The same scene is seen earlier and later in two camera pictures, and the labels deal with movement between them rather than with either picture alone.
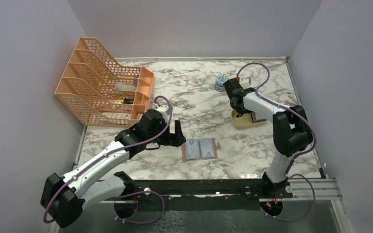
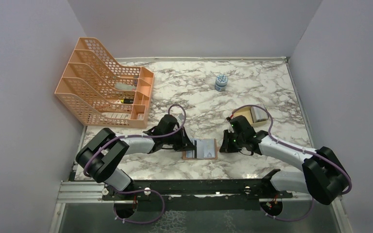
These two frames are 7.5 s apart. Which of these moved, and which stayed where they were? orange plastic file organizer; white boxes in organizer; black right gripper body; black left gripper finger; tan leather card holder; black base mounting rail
Moved: black left gripper finger; black right gripper body
Stayed: black base mounting rail; tan leather card holder; orange plastic file organizer; white boxes in organizer
